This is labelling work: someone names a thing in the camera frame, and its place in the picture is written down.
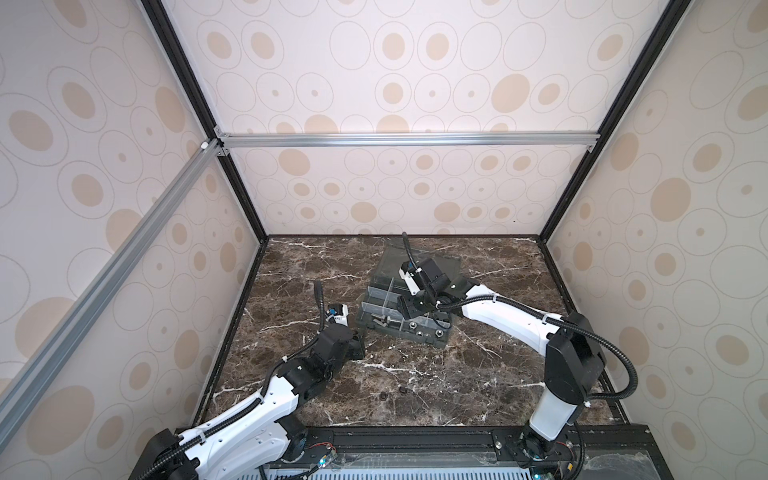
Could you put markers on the pile of screws and nuts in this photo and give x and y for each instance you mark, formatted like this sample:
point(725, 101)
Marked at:
point(391, 394)

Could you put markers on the black corner frame post left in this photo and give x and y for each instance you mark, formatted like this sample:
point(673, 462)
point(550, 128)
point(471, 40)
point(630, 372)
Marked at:
point(160, 22)

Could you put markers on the black corner frame post right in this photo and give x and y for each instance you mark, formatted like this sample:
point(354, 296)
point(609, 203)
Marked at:
point(650, 53)

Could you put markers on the aluminium crossbar back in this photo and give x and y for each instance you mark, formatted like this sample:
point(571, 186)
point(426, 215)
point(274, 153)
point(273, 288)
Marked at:
point(424, 139)

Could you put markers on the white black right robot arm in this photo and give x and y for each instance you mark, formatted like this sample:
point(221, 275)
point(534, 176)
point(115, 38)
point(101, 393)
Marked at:
point(573, 359)

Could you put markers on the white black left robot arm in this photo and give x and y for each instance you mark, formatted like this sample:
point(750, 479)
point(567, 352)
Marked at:
point(252, 426)

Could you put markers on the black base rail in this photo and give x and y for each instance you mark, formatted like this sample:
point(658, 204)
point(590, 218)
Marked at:
point(583, 452)

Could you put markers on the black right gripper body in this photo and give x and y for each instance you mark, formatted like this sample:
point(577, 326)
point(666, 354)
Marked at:
point(417, 303)

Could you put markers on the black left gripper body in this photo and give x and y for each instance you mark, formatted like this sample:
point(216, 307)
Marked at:
point(353, 349)

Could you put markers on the aluminium crossbar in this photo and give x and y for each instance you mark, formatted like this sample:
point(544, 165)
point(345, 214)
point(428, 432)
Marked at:
point(424, 139)
point(40, 371)

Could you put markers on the aluminium crossbar left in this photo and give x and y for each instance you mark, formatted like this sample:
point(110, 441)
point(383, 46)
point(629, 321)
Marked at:
point(40, 371)

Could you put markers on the black corner frame post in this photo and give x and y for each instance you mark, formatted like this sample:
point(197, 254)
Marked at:
point(160, 22)
point(650, 53)

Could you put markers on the clear plastic organizer box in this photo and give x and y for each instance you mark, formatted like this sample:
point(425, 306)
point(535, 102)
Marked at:
point(387, 306)

